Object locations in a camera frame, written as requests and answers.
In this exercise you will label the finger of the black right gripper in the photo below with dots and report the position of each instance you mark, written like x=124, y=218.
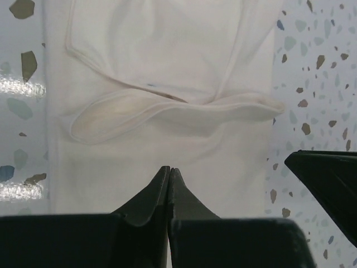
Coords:
x=330, y=176

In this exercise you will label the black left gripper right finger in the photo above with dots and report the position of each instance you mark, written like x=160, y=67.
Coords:
x=199, y=238

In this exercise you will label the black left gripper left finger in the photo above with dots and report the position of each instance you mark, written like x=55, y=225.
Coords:
x=133, y=235

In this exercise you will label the white t-shirt red print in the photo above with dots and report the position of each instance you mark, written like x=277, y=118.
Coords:
x=136, y=85

